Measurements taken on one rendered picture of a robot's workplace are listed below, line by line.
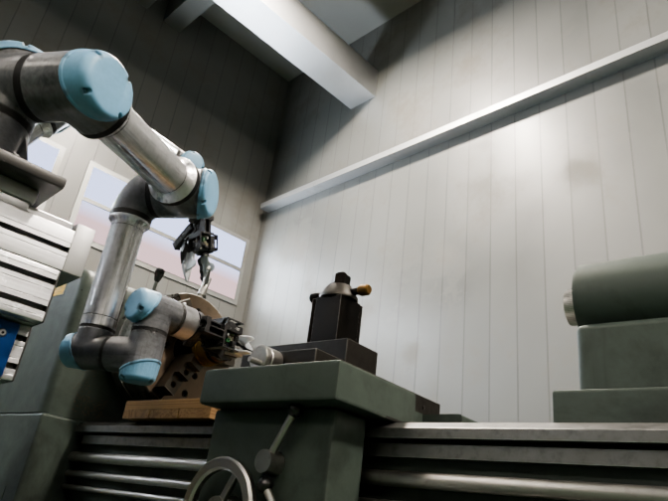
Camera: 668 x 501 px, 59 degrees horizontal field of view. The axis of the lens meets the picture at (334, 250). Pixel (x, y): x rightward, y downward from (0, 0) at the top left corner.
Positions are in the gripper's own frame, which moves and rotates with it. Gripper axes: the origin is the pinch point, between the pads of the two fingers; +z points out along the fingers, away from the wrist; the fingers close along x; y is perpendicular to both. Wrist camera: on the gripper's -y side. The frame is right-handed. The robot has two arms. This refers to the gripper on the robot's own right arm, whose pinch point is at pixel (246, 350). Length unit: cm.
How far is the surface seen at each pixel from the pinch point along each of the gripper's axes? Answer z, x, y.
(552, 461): -19, -26, 82
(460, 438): -20, -24, 70
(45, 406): -28.5, -19.5, -35.7
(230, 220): 249, 240, -341
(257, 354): -30.6, -12.4, 37.3
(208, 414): -21.2, -20.3, 16.2
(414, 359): 264, 79, -113
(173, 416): -21.2, -20.6, 5.3
